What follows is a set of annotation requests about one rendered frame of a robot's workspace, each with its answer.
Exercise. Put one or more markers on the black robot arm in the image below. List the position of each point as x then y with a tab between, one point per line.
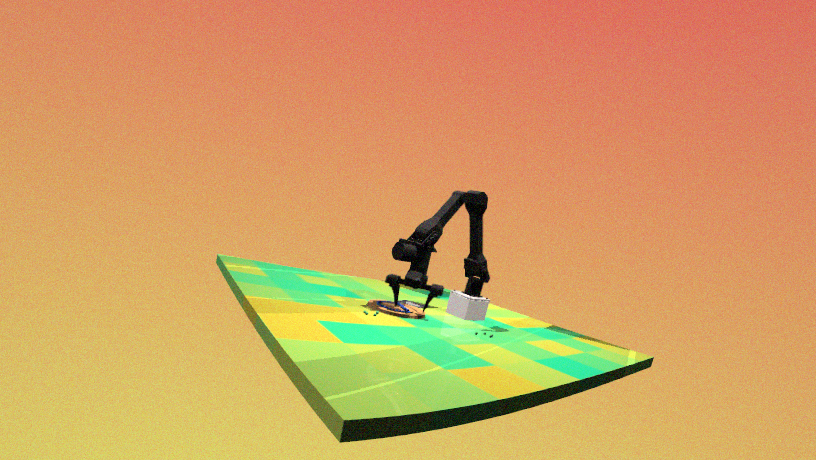
419	246

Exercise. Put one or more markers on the tan round bead board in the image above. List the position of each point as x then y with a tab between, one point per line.
416	313

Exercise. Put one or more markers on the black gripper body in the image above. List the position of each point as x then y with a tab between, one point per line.
435	289

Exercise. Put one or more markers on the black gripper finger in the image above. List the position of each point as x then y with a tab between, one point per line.
395	290
429	299

